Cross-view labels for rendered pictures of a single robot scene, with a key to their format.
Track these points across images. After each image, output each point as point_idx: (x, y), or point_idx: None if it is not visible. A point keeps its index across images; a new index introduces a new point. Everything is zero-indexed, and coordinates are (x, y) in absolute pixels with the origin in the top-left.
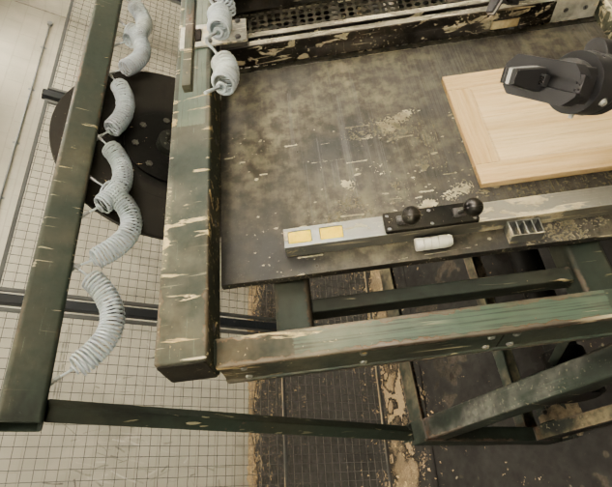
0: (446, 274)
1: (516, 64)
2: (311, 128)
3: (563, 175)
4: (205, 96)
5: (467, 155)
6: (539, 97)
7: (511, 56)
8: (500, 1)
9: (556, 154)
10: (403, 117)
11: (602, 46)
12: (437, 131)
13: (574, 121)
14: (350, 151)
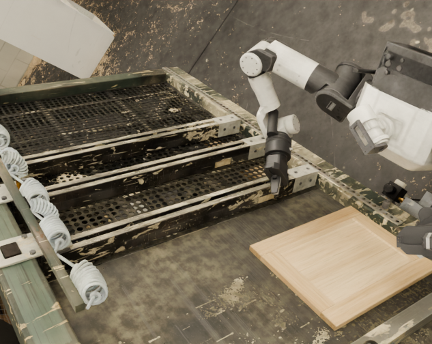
0: None
1: (407, 233)
2: (164, 315)
3: (379, 303)
4: (56, 310)
5: (306, 305)
6: None
7: (284, 220)
8: (279, 184)
9: (366, 287)
10: (239, 285)
11: None
12: (272, 291)
13: (358, 260)
14: (213, 328)
